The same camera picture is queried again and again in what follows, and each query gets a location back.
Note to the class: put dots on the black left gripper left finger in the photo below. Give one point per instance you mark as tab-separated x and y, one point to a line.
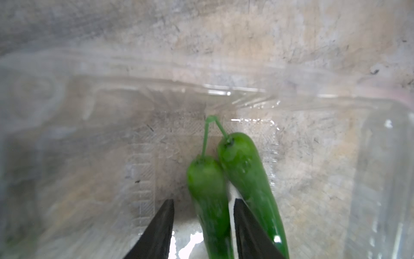
155	241

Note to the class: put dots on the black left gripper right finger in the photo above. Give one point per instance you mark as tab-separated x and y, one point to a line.
252	241

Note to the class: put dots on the green pepper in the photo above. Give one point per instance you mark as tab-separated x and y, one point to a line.
207	186
243	167

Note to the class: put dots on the clear pepper clamshell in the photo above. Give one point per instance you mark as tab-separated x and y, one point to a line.
92	145

